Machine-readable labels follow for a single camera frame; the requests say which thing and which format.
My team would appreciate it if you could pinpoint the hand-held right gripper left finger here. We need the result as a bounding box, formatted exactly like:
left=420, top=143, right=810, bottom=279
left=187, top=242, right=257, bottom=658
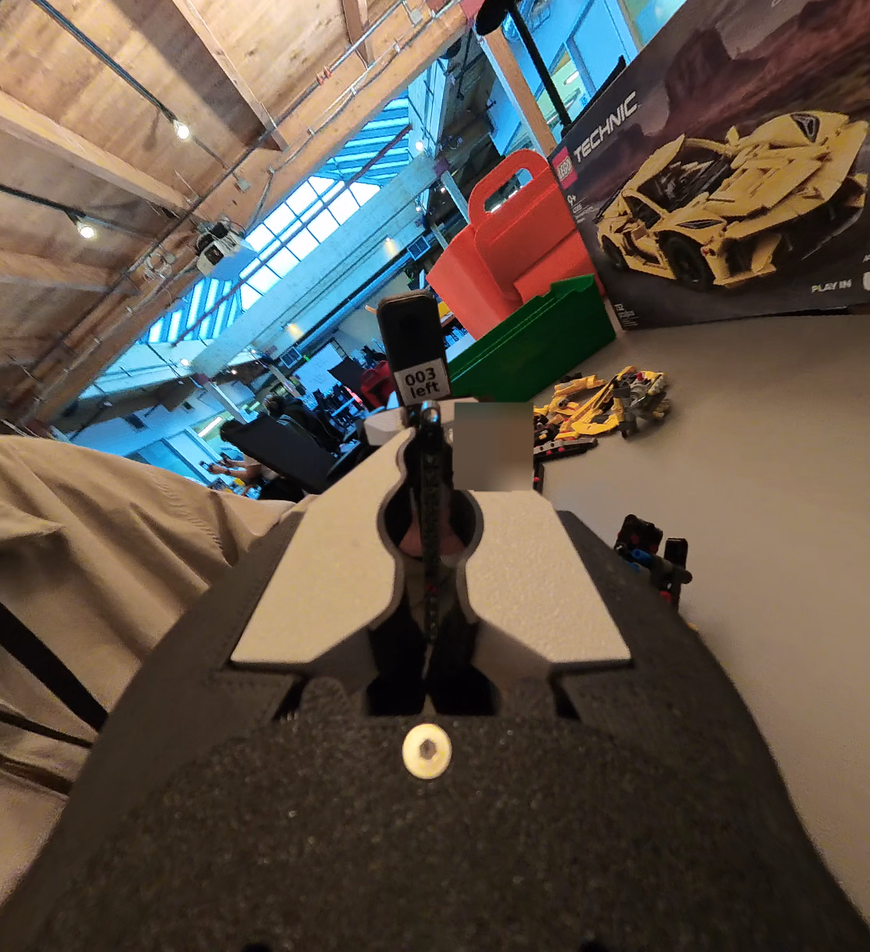
left=230, top=428, right=425, bottom=715

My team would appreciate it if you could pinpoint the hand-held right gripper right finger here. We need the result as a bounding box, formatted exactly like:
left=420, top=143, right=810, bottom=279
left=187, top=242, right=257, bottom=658
left=438, top=430, right=634, bottom=714

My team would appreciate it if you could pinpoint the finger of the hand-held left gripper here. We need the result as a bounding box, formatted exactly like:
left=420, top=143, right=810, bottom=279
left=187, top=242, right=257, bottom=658
left=364, top=411, right=415, bottom=451

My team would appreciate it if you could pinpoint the long dark grey beam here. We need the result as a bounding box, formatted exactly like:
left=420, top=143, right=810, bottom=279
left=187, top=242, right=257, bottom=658
left=416, top=400, right=452, bottom=663

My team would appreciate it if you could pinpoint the black grey brick chassis assembly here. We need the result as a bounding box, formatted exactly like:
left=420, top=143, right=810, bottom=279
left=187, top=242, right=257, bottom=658
left=613, top=513, right=694, bottom=609

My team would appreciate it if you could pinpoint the grey yellow brick chunk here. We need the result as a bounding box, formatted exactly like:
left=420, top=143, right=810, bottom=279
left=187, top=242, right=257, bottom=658
left=617, top=368, right=671, bottom=440

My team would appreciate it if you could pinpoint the black office chair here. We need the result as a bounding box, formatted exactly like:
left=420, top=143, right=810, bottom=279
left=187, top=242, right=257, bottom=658
left=219, top=413, right=339, bottom=495

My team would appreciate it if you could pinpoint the green plastic storage box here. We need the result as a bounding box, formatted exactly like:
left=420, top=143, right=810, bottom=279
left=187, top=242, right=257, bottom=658
left=446, top=274, right=618, bottom=403

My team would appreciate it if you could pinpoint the red plastic storage box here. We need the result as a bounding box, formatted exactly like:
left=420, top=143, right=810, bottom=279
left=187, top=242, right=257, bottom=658
left=426, top=149, right=599, bottom=339

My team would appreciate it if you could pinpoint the yellow brick panel assembly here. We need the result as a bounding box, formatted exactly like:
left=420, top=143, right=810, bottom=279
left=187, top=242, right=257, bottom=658
left=533, top=372, right=629, bottom=456

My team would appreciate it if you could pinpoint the thin black pole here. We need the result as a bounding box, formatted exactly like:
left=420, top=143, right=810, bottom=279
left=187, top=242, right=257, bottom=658
left=475, top=0, right=573, bottom=127

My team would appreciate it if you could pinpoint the dark toy car set box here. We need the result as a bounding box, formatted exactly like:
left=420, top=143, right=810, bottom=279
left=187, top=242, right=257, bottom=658
left=548, top=0, right=870, bottom=330

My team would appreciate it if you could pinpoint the white ceiling camera unit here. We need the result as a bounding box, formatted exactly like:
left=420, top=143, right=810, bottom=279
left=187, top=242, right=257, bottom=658
left=195, top=222, right=246, bottom=275

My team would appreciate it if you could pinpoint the black strap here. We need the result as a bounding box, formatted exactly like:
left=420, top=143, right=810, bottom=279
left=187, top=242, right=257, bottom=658
left=0, top=588, right=109, bottom=733

